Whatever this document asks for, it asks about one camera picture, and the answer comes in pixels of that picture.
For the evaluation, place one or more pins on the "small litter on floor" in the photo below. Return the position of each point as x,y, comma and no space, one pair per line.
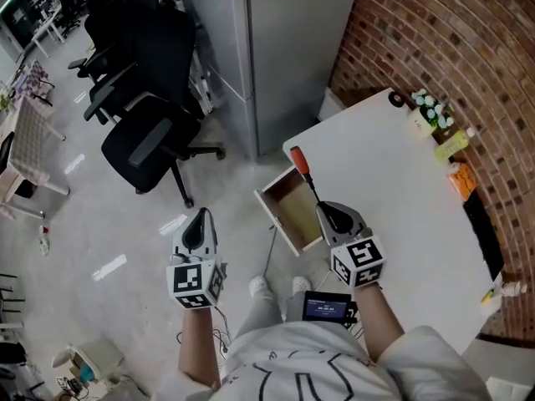
44,242

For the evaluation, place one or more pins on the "white step stool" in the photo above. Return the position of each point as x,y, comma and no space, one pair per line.
96,357

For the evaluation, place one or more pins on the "orange box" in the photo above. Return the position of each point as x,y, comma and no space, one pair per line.
462,182

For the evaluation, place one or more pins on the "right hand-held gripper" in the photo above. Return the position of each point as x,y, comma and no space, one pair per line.
359,261

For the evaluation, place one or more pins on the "white pot of flowers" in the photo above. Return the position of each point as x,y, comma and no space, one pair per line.
424,117

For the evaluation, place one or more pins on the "person's white shoe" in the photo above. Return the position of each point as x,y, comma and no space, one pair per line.
302,284
258,285

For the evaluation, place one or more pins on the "person's white printed shirt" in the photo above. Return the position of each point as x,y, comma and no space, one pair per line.
317,366

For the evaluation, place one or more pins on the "checked basket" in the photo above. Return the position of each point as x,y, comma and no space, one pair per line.
35,79

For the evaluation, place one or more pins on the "white table with cloth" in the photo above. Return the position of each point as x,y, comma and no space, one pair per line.
29,148

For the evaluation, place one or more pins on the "person's left forearm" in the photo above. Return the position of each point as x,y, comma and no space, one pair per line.
200,345

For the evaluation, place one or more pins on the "person's grey trousers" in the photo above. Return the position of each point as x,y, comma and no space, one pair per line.
267,311

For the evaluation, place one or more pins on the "wooden drawer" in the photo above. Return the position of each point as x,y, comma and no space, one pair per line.
292,211

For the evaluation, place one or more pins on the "person's white right shoe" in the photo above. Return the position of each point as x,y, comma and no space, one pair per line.
302,284

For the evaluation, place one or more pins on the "black screen device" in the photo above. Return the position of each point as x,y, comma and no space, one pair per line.
326,306

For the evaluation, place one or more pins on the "white box under desk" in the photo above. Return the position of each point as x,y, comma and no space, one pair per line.
332,107

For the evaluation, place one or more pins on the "yellow-green drink bottle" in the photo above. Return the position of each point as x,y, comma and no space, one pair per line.
453,144

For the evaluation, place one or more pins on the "person's right forearm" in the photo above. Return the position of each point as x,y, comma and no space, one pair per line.
378,324

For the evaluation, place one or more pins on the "yellow pen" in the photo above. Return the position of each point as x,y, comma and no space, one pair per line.
487,297

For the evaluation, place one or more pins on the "black office chair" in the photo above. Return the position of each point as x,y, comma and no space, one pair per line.
154,36
142,153
71,8

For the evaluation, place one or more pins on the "person's white left shoe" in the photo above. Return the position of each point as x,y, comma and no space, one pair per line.
258,285

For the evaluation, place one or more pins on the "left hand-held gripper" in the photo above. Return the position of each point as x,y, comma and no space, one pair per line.
192,280

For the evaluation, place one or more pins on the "grey metal cabinet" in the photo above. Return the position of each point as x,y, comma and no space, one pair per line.
288,57

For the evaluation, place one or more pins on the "black tape roll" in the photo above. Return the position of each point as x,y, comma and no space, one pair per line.
395,99

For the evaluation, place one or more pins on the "plain white table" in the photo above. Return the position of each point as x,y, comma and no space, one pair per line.
48,31

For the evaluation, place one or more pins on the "black keyboard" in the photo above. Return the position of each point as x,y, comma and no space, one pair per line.
485,236

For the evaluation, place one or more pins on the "black metal rack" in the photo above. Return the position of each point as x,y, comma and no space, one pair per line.
10,299

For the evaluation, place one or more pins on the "small white bottle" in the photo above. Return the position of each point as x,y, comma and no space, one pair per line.
514,289

